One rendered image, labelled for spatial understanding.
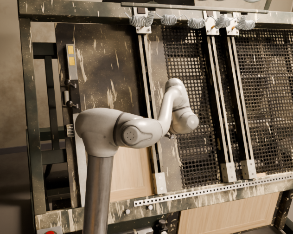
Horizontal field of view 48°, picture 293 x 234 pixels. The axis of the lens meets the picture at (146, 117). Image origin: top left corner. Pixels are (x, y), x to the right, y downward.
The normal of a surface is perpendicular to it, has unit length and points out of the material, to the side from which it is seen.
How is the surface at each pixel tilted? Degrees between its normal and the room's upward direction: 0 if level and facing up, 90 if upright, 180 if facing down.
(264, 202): 90
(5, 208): 0
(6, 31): 90
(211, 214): 90
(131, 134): 73
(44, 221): 58
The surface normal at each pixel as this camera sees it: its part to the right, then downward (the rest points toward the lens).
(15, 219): 0.07, -0.92
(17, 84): 0.39, 0.39
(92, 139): -0.45, 0.20
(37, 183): 0.34, -0.16
